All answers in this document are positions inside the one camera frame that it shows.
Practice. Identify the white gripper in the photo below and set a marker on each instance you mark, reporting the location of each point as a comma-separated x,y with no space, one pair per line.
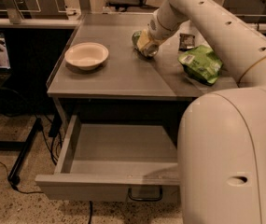
155,31

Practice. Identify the green soda can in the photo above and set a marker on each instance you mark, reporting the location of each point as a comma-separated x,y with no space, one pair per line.
144,44

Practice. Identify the green chip bag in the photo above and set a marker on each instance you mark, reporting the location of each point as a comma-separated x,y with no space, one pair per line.
201,64

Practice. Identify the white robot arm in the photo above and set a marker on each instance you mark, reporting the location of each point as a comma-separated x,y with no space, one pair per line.
221,142

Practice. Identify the grey open top drawer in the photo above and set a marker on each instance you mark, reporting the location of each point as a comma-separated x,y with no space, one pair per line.
99,162

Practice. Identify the small dark snack packet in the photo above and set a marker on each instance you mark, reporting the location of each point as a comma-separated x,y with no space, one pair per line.
186,42

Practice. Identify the grey metal table cabinet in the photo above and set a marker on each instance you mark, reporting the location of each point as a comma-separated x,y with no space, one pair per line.
127,87

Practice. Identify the white bowl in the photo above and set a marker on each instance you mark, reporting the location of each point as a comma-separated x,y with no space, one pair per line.
86,56

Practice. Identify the left background workbench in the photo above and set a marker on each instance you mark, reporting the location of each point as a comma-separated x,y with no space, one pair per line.
52,14

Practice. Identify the black desk leg base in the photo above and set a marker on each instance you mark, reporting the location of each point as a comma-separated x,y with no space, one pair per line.
23,147

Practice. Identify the metal drawer handle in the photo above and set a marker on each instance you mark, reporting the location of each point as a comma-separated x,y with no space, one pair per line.
145,194

